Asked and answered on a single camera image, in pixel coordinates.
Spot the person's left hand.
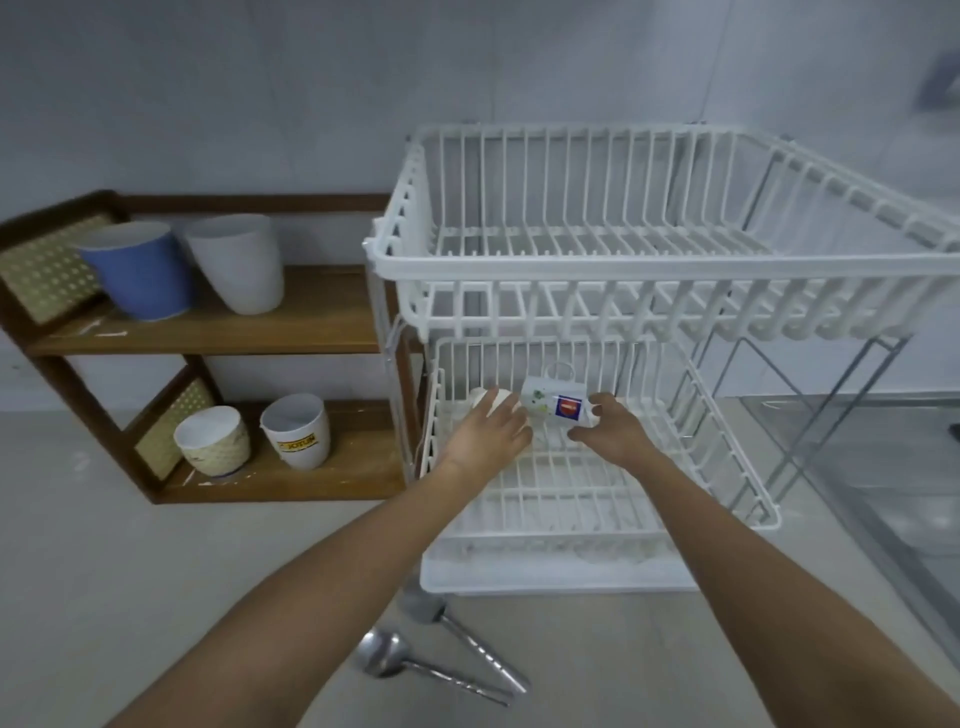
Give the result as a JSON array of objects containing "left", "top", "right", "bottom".
[{"left": 438, "top": 387, "right": 535, "bottom": 487}]

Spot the person's right hand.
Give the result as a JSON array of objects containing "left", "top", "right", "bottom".
[{"left": 567, "top": 393, "right": 663, "bottom": 471}]

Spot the white printed mug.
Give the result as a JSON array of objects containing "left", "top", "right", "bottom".
[{"left": 520, "top": 363, "right": 603, "bottom": 431}]

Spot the plain white cup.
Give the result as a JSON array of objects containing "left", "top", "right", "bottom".
[{"left": 468, "top": 386, "right": 519, "bottom": 420}]

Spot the person's right forearm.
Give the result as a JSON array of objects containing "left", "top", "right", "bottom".
[{"left": 631, "top": 447, "right": 960, "bottom": 728}]

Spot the person's left forearm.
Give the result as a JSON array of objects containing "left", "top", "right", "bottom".
[{"left": 103, "top": 459, "right": 485, "bottom": 728}]

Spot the white lower dish rack basket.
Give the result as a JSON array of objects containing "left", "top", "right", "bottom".
[{"left": 417, "top": 336, "right": 782, "bottom": 556}]

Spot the white dish rack basket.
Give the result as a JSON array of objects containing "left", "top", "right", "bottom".
[
  {"left": 417, "top": 336, "right": 782, "bottom": 556},
  {"left": 363, "top": 123, "right": 960, "bottom": 343}
]

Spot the white drip tray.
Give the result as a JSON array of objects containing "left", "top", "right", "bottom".
[{"left": 418, "top": 525, "right": 702, "bottom": 596}]

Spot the white upper dish rack basket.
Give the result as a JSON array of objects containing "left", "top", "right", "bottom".
[{"left": 363, "top": 123, "right": 960, "bottom": 343}]

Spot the metal spatula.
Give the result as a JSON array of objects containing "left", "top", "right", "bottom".
[{"left": 401, "top": 583, "right": 532, "bottom": 695}]

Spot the white bucket with label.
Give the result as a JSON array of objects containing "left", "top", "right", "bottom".
[{"left": 259, "top": 393, "right": 332, "bottom": 472}]

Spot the brown wooden shelf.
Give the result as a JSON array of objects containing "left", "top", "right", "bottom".
[{"left": 0, "top": 190, "right": 423, "bottom": 505}]

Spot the metal ladle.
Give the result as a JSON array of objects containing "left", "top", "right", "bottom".
[{"left": 354, "top": 628, "right": 513, "bottom": 708}]

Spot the stainless steel sink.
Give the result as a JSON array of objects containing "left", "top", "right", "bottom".
[{"left": 738, "top": 393, "right": 960, "bottom": 650}]

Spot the cream woven pattern pot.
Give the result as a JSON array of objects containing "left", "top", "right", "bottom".
[{"left": 173, "top": 405, "right": 252, "bottom": 479}]

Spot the tall white plastic pot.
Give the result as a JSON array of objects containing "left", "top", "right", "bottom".
[{"left": 182, "top": 213, "right": 286, "bottom": 316}]

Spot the woven rattan shelf panel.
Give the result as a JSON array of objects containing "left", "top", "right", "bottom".
[{"left": 133, "top": 377, "right": 219, "bottom": 478}]

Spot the blue plastic pot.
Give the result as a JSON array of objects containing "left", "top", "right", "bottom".
[{"left": 73, "top": 219, "right": 198, "bottom": 322}]

